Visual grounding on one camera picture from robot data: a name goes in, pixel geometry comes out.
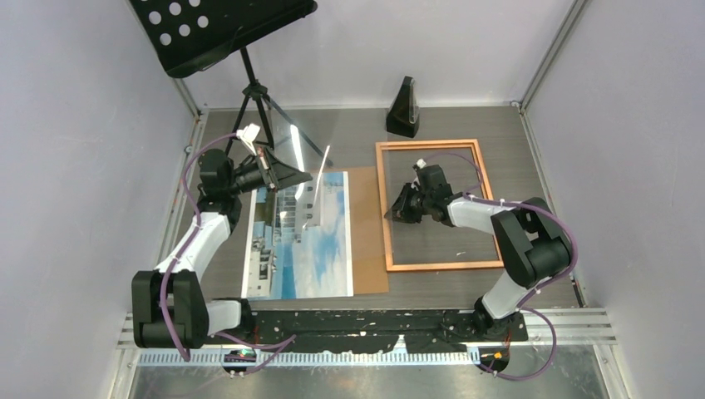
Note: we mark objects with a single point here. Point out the orange wooden picture frame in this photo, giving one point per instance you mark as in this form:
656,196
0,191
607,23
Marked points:
468,144

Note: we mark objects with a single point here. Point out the building and sky photo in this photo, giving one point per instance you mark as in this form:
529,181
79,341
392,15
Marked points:
268,262

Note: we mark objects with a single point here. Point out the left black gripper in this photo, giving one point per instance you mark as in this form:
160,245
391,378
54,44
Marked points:
279,175

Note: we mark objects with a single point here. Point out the clear acrylic sheet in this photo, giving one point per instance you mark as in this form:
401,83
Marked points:
308,165

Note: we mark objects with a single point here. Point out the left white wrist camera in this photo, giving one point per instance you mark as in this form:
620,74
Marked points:
248,136

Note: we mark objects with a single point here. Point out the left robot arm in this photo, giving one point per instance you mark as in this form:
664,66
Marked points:
169,307

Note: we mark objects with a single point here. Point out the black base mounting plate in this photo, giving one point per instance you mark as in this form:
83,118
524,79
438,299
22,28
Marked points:
373,331

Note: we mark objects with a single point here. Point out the black metronome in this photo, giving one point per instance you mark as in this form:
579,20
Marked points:
403,116

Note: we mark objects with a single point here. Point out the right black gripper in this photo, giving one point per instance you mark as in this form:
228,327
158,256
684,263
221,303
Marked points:
401,211

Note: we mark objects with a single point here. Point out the white slotted cable duct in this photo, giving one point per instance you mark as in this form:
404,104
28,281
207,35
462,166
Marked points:
244,357

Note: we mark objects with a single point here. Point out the brown cardboard backing board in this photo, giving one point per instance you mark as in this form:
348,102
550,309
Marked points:
366,231

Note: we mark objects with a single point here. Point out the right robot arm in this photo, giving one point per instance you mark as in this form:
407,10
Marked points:
535,246

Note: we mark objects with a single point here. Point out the black music stand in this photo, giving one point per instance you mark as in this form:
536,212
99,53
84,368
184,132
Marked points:
192,36

